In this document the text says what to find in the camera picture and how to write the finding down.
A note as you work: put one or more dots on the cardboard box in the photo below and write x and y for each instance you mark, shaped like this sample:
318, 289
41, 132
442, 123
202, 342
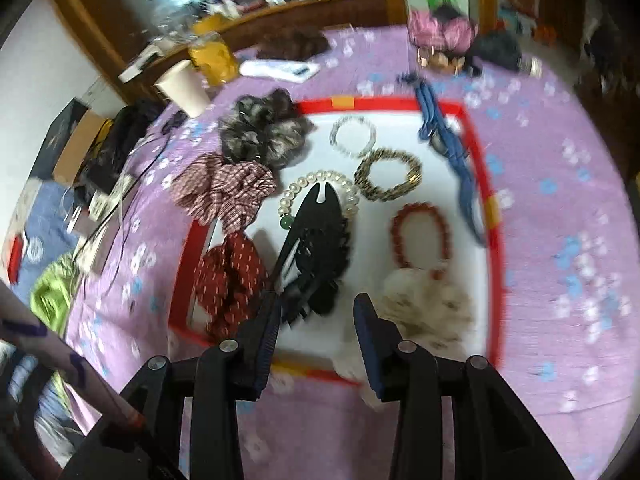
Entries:
75, 152

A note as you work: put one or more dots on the red-rimmed white tray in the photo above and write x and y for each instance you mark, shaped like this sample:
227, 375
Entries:
367, 232

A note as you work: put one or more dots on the grey furry scrunchie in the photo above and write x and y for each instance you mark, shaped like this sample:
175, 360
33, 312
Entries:
260, 130

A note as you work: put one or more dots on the pink bag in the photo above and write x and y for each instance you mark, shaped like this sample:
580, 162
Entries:
440, 30

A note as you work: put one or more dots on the flat white box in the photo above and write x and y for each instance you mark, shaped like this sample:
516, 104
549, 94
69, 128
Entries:
270, 69

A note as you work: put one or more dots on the green cloth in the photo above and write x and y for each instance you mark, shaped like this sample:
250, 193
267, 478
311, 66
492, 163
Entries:
50, 290

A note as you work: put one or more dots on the cream fluffy scrunchie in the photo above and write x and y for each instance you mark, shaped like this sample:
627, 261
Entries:
430, 305

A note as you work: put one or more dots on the black bag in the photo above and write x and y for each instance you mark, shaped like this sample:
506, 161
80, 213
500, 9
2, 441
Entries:
115, 145

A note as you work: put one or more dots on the wooden cabinet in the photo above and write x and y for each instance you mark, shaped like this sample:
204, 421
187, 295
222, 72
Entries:
325, 10

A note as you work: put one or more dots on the brown furry hairpiece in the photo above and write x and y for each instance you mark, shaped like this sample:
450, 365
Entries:
295, 42

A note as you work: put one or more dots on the black hair clip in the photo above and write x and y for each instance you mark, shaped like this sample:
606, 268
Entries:
320, 240

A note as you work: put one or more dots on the cream paper cup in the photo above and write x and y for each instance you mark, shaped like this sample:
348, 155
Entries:
182, 87

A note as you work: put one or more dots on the blue striped hair band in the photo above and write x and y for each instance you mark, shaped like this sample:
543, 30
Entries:
450, 145

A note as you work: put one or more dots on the red dotted scrunchie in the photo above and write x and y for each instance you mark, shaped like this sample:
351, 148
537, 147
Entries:
225, 280

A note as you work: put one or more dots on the red plaid scrunchie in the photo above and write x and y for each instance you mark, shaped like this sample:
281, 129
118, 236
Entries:
225, 185

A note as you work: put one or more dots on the white power strip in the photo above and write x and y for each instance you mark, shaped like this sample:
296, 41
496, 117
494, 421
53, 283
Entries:
107, 200

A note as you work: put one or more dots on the person's left forearm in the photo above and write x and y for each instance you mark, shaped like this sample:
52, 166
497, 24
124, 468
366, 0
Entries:
60, 355

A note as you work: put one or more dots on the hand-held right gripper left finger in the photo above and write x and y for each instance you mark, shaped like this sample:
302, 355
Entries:
267, 340

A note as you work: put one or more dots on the small silver-lid jar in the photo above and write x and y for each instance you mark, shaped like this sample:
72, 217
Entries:
532, 66

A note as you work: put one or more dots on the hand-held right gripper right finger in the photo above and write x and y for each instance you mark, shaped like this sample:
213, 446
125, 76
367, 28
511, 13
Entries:
367, 340

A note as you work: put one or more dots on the yellow plastic jar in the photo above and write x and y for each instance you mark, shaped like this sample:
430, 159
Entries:
215, 60

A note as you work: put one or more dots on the black cloth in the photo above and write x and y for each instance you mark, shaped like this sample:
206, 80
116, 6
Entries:
495, 47

